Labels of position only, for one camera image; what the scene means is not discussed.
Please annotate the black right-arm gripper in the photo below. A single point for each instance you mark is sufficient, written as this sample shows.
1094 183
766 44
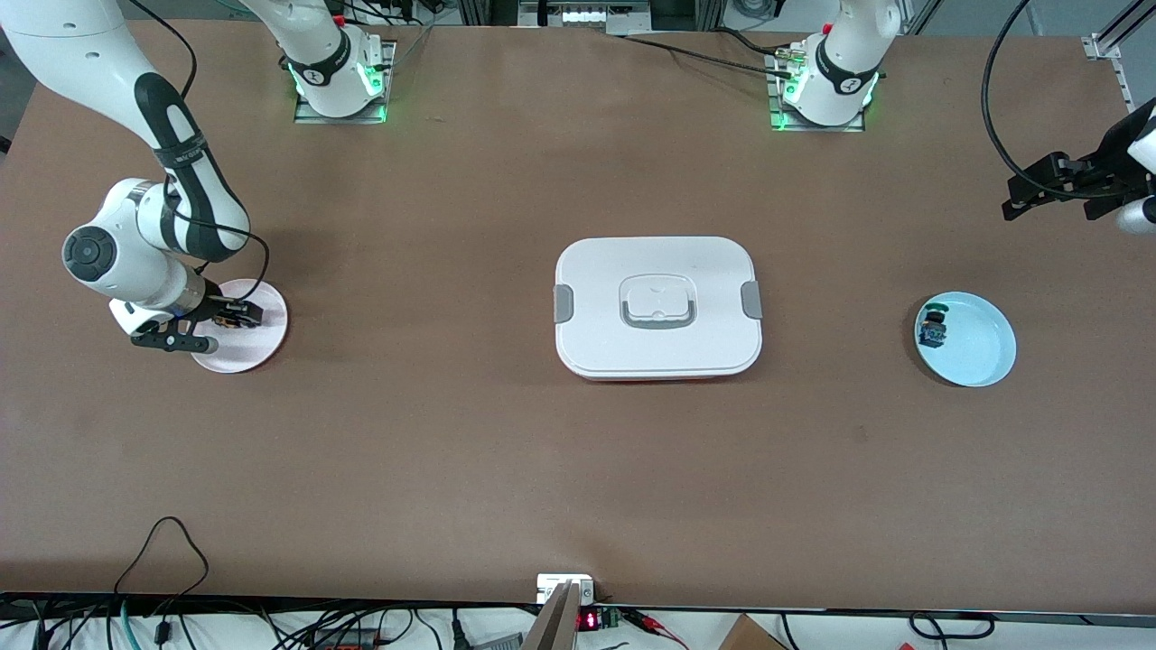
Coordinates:
213 304

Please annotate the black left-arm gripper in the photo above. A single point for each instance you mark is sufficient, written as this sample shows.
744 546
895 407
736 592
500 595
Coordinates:
1109 159

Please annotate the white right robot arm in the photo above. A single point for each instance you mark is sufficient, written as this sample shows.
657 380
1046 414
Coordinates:
108 72

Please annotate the white lunch box grey clips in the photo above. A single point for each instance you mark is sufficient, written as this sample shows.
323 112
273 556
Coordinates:
659 343

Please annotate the brown cardboard box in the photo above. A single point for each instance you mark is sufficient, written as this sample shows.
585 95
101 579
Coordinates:
750 635

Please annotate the pink round plate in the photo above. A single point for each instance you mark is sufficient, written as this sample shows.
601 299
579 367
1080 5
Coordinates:
248 348

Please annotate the light blue round plate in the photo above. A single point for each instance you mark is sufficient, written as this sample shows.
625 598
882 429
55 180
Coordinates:
975 343

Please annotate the small white clamp block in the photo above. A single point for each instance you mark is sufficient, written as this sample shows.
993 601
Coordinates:
555 582

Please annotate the aluminium profile bar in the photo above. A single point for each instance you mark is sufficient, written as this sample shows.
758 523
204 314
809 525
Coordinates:
555 623

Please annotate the red digit display module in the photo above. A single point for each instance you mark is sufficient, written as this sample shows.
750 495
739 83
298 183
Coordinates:
591 620

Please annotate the white lit power strip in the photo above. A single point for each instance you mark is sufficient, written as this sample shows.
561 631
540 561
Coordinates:
587 13

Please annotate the aluminium corner bracket rail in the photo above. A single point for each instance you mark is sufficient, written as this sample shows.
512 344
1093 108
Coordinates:
1115 68

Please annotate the green push-button switch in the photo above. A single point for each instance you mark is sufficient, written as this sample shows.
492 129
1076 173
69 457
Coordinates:
933 329

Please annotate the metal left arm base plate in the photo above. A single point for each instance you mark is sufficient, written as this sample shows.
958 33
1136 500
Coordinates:
817 128

